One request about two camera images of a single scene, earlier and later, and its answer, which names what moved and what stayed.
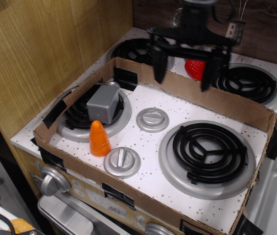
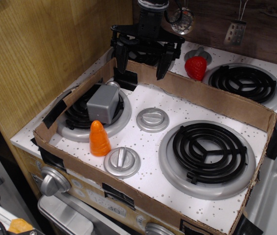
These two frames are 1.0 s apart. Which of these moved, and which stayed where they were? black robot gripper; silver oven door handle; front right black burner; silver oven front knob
Moved: black robot gripper
Stayed: silver oven front knob; silver oven door handle; front right black burner
